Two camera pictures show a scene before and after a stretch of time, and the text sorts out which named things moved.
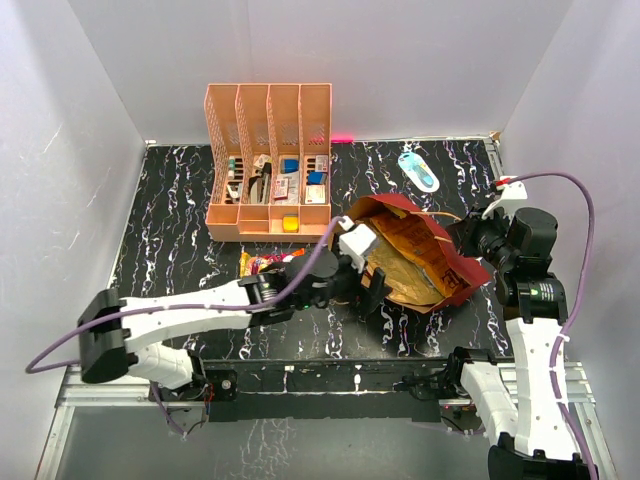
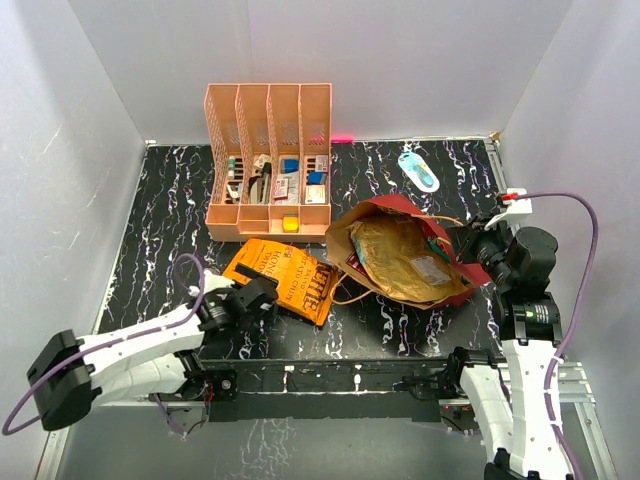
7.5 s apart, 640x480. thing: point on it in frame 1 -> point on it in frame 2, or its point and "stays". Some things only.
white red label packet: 285,188 stays
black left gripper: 373,291 -> 245,271
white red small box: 322,163 stays
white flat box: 315,194 stays
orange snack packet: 421,242 -> 306,284
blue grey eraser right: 317,178 stays
